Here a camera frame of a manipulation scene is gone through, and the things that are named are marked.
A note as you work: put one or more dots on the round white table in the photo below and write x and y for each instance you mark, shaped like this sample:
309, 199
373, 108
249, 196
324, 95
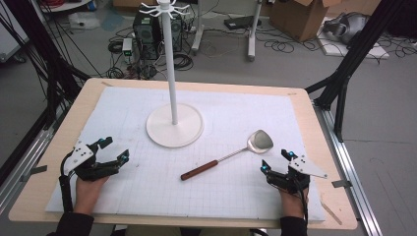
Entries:
65, 5

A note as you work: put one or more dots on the white grid mat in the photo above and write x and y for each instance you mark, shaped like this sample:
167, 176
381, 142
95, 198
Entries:
196, 187

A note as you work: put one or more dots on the white cabinet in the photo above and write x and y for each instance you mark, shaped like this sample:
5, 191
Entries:
10, 32

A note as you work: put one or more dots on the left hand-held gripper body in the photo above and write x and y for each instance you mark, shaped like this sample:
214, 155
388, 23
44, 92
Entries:
98, 170

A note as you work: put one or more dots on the cardboard box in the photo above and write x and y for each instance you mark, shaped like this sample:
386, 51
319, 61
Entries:
295, 18

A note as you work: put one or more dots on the flat black device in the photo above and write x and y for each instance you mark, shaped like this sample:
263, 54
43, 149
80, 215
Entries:
241, 22

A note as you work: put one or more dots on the black metal frame strut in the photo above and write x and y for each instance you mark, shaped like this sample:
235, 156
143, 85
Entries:
357, 52
39, 49

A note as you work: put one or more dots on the white board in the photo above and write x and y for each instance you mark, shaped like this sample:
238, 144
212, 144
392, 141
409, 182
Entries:
377, 52

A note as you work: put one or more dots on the aluminium rail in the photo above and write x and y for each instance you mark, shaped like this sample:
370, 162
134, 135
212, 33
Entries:
355, 183
19, 157

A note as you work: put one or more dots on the person's right hand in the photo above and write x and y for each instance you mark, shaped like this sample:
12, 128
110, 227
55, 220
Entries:
292, 205

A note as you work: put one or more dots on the white stand leg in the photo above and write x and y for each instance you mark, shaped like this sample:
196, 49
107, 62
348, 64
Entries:
197, 32
253, 36

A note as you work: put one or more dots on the grey helmet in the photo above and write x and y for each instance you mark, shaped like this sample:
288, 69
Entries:
349, 27

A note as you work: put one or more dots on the white hook rack stand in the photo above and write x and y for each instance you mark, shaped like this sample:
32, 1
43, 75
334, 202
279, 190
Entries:
164, 131

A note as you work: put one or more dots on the person's left hand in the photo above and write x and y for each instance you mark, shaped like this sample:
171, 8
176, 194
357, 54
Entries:
86, 195

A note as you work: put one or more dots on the black computer tower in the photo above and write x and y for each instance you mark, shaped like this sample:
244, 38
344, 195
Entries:
147, 36

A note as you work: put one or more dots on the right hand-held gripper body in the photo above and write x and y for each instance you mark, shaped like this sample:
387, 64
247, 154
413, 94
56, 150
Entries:
303, 168

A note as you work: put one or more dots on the grey metal clamp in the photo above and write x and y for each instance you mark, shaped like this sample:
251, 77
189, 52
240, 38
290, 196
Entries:
36, 171
341, 183

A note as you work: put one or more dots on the small white device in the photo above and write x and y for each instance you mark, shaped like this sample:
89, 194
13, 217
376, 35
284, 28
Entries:
127, 46

